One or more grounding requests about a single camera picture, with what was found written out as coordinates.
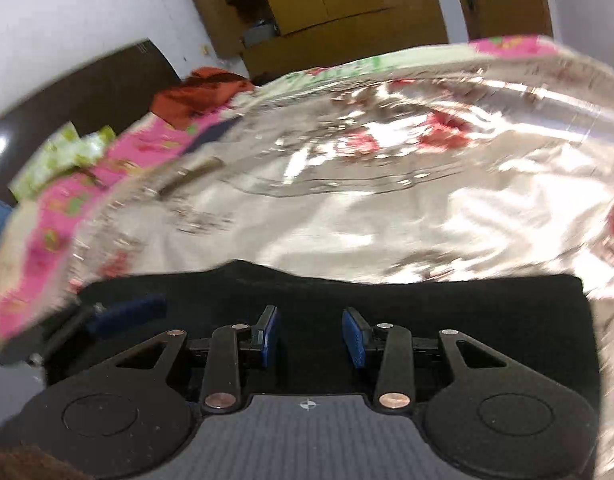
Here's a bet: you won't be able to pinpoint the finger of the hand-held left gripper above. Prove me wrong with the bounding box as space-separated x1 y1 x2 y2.
47 293 168 357

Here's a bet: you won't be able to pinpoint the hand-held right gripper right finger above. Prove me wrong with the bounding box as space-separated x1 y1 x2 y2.
341 307 510 411

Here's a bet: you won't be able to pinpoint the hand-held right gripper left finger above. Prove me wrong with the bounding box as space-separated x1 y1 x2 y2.
99 305 280 413

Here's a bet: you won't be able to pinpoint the black pants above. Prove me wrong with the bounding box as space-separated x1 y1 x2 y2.
44 259 604 411

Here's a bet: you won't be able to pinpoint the brown fuzzy cloth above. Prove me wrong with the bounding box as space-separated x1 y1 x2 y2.
0 446 96 480

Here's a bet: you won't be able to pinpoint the white floral blanket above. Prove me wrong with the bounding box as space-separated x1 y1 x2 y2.
67 42 614 480

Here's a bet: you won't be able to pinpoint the dark blue cloth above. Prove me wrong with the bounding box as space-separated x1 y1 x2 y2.
184 119 240 157

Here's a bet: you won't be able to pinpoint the dark wooden headboard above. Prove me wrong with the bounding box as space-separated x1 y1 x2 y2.
0 37 184 197

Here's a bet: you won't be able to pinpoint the red cloth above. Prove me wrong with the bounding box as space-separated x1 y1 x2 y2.
152 66 256 129

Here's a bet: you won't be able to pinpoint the grey box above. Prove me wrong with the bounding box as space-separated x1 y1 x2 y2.
242 20 280 49

